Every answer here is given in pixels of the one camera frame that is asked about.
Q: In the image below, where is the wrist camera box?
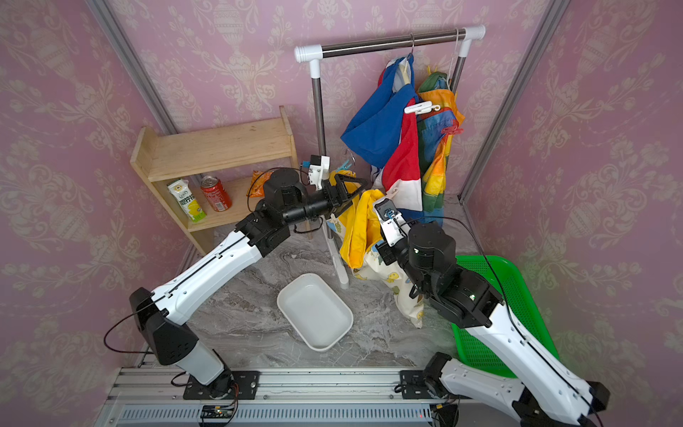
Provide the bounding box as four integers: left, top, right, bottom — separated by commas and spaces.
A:
374, 197, 409, 247
308, 155, 330, 190

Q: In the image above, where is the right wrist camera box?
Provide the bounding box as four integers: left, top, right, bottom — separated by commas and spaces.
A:
374, 197, 409, 247

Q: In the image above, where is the small circuit board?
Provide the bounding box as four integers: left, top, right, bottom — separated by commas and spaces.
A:
199, 405, 236, 422

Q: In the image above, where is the white clothespin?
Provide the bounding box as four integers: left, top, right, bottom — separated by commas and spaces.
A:
404, 101, 441, 115

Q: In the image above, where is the red soda can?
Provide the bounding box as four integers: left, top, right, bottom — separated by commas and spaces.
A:
200, 175, 232, 212

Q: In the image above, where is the wooden two-tier shelf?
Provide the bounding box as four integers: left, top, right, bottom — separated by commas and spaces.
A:
130, 107, 299, 255

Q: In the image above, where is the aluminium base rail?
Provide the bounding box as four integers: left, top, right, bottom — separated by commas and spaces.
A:
95, 367, 556, 427

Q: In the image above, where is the green plastic basket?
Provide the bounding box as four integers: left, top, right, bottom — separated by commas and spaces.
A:
450, 254, 560, 380

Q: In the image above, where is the metal clothes rack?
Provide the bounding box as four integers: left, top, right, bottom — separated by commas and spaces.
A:
293, 25, 487, 290

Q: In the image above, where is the rainbow striped jacket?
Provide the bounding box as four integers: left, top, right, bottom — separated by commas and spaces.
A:
417, 71, 465, 216

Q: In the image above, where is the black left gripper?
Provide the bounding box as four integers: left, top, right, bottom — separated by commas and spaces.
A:
281, 173, 368, 228

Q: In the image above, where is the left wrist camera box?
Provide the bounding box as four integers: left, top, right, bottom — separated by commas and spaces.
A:
308, 155, 330, 190

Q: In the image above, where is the orange snack bag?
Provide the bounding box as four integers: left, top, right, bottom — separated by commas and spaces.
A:
247, 170, 272, 199

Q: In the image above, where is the yellow dinosaur print jacket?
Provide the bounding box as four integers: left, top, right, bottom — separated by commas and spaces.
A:
327, 190, 424, 328

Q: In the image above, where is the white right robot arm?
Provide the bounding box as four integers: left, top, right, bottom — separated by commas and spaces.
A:
378, 219, 611, 426

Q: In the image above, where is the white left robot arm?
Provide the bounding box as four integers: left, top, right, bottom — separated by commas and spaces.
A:
129, 168, 372, 393

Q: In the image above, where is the red clothespin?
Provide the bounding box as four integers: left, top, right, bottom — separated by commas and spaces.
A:
441, 119, 464, 135

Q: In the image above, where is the green white juice carton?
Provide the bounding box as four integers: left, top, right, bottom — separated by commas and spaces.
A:
167, 179, 206, 223

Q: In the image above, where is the blue red white jacket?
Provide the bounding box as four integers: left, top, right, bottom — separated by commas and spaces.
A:
341, 54, 423, 214

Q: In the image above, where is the white plastic tray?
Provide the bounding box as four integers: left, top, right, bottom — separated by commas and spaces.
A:
277, 273, 354, 352

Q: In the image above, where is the blue clothespin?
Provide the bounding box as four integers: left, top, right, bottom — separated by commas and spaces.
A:
335, 159, 355, 176

